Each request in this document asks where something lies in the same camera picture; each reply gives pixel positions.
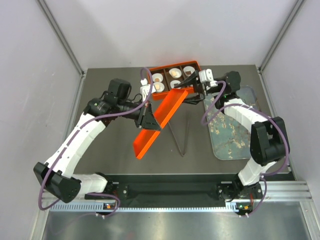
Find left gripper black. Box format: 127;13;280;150
117;98;162;131

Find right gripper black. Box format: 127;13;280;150
174;72;225;106

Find orange box lid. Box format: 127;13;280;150
133;88;188;160

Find metal tongs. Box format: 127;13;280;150
168;118;190;158

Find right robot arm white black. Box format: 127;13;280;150
173;69;290;201

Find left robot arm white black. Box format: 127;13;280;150
33;78;161;203

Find white paper cup back right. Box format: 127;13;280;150
183;65;195;77

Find white paper cup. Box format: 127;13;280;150
152;73;164;83
153;82;165;93
169;68;182;79
169;80;181;89
183;65;195;77

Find white paper cup front middle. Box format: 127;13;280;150
169;80;181;89

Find white paper cup back middle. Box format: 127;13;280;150
169;68;182;79

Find orange compartment box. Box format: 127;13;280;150
148;60;201;101

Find white paper cup front left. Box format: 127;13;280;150
153;82;165;93

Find white paper cup back left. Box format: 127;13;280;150
152;73;164;83

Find blue floral tray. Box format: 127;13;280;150
204;85;260;161

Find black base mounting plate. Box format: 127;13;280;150
84;181;263;201

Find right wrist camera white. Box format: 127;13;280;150
199;68;218;87

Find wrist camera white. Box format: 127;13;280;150
139;78;156;102
199;68;218;87

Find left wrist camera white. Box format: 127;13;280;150
139;78;156;102

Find grey slotted cable duct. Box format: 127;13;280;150
49;201;253;213

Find aluminium frame rail front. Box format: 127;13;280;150
39;181;313;203

